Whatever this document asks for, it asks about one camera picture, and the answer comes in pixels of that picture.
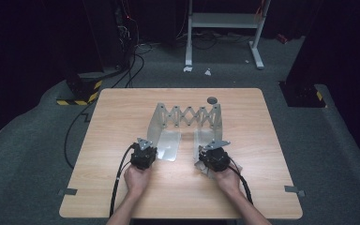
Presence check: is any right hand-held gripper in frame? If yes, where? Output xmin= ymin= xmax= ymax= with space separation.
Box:
xmin=199 ymin=139 xmax=232 ymax=173

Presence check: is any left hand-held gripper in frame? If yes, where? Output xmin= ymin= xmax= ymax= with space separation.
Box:
xmin=129 ymin=137 xmax=158 ymax=172

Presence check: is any beige cloth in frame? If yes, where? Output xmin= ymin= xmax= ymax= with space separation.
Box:
xmin=194 ymin=156 xmax=219 ymax=180

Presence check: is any expandable metal bookend rack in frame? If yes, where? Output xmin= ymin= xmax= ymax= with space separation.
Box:
xmin=146 ymin=102 xmax=224 ymax=162

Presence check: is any person's left hand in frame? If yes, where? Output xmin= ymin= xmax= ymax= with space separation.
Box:
xmin=124 ymin=164 xmax=153 ymax=199

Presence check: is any person's right hand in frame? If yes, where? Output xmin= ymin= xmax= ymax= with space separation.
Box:
xmin=213 ymin=165 xmax=243 ymax=197

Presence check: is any grey tape piece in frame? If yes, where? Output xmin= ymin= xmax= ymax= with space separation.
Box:
xmin=58 ymin=187 xmax=78 ymax=197
xmin=284 ymin=185 xmax=307 ymax=198

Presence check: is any black yellow striped base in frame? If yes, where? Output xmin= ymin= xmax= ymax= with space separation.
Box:
xmin=278 ymin=81 xmax=328 ymax=109
xmin=55 ymin=72 xmax=103 ymax=107

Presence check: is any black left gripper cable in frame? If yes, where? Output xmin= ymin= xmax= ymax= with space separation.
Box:
xmin=108 ymin=142 xmax=137 ymax=218

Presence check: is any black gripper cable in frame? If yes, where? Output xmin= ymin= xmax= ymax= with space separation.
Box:
xmin=228 ymin=157 xmax=254 ymax=205
xmin=108 ymin=142 xmax=137 ymax=218

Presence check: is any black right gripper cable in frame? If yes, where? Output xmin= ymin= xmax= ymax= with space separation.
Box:
xmin=228 ymin=157 xmax=254 ymax=205

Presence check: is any thin black floor cable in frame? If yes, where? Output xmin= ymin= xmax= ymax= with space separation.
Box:
xmin=64 ymin=101 xmax=97 ymax=170

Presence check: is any looped black floor cable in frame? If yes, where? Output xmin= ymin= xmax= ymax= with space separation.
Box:
xmin=111 ymin=52 xmax=145 ymax=89

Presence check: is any tangle of floor cables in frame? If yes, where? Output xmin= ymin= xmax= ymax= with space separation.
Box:
xmin=174 ymin=29 xmax=254 ymax=51

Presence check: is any dark equipment rack with wires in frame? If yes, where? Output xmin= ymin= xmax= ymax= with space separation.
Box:
xmin=115 ymin=0 xmax=139 ymax=69

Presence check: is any white metal stand frame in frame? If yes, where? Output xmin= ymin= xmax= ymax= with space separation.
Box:
xmin=185 ymin=0 xmax=271 ymax=70

